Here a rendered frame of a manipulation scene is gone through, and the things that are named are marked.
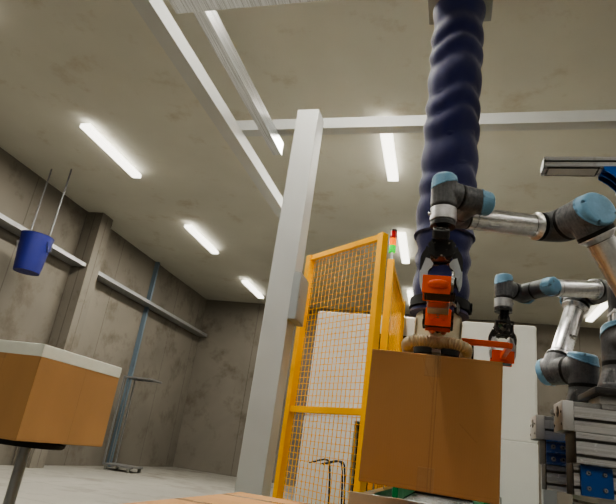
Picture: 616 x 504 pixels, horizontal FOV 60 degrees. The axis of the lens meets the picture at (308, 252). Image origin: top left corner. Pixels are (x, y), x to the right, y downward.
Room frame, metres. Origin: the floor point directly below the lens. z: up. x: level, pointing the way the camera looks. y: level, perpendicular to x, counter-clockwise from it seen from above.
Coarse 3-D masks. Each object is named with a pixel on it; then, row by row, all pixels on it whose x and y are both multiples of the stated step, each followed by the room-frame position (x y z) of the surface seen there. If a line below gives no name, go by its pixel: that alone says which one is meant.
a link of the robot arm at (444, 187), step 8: (440, 176) 1.38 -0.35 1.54; (448, 176) 1.37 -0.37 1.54; (456, 176) 1.39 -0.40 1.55; (432, 184) 1.41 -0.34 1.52; (440, 184) 1.38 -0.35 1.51; (448, 184) 1.37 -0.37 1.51; (456, 184) 1.38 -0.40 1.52; (432, 192) 1.40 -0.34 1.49; (440, 192) 1.38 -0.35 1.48; (448, 192) 1.37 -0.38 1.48; (456, 192) 1.38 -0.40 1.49; (464, 192) 1.38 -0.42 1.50; (432, 200) 1.40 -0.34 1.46; (440, 200) 1.38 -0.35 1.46; (448, 200) 1.37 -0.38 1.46; (456, 200) 1.39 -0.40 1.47
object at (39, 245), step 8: (24, 232) 6.68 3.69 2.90; (32, 232) 6.66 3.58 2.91; (24, 240) 6.68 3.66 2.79; (32, 240) 6.68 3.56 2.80; (40, 240) 6.71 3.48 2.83; (48, 240) 6.80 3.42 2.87; (16, 248) 6.83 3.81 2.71; (24, 248) 6.68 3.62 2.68; (32, 248) 6.69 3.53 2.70; (40, 248) 6.75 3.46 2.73; (48, 248) 6.86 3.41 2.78; (16, 256) 6.73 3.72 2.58; (24, 256) 6.69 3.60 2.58; (32, 256) 6.71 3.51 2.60; (40, 256) 6.78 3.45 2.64; (16, 264) 6.71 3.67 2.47; (24, 264) 6.70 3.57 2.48; (32, 264) 6.74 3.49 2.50; (40, 264) 6.83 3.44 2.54; (24, 272) 6.90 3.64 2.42; (32, 272) 6.84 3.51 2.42; (40, 272) 6.93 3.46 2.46
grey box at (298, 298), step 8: (296, 272) 3.20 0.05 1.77; (296, 280) 3.20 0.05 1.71; (304, 280) 3.27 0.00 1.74; (296, 288) 3.20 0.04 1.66; (304, 288) 3.29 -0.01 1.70; (296, 296) 3.19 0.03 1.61; (304, 296) 3.32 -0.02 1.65; (296, 304) 3.19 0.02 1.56; (304, 304) 3.34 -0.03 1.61; (288, 312) 3.20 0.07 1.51; (296, 312) 3.20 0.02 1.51; (304, 312) 3.37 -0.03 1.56; (296, 320) 3.23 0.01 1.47
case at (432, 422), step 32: (384, 352) 1.72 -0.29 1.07; (384, 384) 1.72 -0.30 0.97; (416, 384) 1.69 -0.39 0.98; (448, 384) 1.66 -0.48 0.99; (480, 384) 1.64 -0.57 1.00; (384, 416) 1.72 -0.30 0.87; (416, 416) 1.69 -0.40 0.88; (448, 416) 1.66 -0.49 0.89; (480, 416) 1.64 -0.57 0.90; (384, 448) 1.72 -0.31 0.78; (416, 448) 1.69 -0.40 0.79; (448, 448) 1.66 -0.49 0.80; (480, 448) 1.64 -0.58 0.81; (384, 480) 1.71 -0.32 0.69; (416, 480) 1.69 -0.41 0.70; (448, 480) 1.66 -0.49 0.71; (480, 480) 1.64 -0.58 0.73
